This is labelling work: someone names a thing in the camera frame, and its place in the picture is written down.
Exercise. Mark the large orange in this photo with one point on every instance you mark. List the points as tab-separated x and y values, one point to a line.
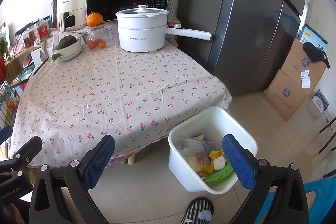
94	19

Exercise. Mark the white air fryer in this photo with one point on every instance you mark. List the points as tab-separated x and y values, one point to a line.
71	3

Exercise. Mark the white bowl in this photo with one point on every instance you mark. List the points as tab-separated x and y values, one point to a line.
71	53

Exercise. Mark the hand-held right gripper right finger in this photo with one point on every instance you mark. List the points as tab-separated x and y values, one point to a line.
237	161

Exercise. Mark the cherry print tablecloth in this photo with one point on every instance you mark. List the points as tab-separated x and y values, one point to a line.
105	95

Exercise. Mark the small blue white packet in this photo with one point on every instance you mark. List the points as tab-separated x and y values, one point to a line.
320	100

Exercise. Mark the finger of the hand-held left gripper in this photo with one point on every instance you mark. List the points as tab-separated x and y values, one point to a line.
5	134
29	146

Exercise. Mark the striped slipper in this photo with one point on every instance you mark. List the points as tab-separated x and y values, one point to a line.
194	211

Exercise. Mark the black cap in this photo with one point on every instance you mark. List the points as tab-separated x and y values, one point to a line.
313	53

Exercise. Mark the dark green pumpkin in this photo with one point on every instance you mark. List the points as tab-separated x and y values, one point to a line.
67	43

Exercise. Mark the white electric cooking pot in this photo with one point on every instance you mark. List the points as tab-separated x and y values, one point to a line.
141	35

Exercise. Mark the peach printed wrapper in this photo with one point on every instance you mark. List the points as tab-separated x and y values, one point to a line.
198	163

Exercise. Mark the white plastic bin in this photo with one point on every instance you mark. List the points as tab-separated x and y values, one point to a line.
210	119

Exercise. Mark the black pen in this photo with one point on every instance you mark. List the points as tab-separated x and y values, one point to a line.
40	66

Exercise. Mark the yellow wrapper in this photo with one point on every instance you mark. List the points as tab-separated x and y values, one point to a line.
208	168

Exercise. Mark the red label glass jar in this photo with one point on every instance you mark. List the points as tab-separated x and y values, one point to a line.
41	31

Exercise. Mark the green snack bag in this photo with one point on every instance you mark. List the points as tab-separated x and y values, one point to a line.
218	176

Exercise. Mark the glass jar with tomatoes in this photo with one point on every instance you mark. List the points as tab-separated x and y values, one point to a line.
99	33

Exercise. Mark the grey refrigerator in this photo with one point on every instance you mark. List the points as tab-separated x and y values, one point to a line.
249	16

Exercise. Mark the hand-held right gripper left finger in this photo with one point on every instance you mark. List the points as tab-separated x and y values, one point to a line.
98	161

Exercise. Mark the cardboard box with label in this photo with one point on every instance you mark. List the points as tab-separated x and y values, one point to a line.
296	69

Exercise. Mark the white tissue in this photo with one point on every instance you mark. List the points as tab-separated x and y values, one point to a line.
219	163

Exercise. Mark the blue plastic stool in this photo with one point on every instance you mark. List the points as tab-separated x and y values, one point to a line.
320	192

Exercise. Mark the large blue white carton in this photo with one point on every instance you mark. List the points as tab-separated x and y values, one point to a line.
312	35

